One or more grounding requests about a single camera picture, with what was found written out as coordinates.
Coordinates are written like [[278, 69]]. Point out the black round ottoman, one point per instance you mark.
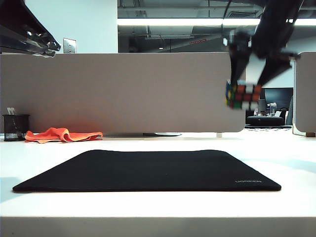
[[265, 121]]

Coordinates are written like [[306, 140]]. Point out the orange cloth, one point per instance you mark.
[[64, 135]]

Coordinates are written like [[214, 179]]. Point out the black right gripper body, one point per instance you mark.
[[274, 53]]

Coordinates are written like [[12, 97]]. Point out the long ceiling light strip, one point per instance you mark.
[[172, 22]]

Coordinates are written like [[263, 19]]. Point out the black mouse pad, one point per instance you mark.
[[148, 170]]

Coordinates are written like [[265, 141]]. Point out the metal wall switch plate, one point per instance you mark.
[[69, 45]]

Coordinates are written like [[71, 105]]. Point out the clear plastic bottle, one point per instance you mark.
[[272, 109]]

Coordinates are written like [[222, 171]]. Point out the silver partition base plate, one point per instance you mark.
[[148, 134]]

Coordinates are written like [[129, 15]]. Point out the multicoloured puzzle cube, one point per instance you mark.
[[243, 96]]

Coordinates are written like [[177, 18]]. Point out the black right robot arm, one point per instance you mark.
[[276, 22]]

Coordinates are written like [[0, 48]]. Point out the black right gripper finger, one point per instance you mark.
[[237, 69], [274, 71]]

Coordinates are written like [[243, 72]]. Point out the black mesh pen holder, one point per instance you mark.
[[14, 128]]

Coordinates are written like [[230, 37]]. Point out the brown wooden partition foot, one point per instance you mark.
[[310, 134]]

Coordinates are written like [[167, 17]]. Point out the dark computer monitor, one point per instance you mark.
[[279, 97]]

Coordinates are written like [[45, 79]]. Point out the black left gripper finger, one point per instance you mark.
[[27, 22], [27, 48]]

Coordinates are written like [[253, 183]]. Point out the beige desk partition panel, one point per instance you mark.
[[306, 91], [123, 93]]

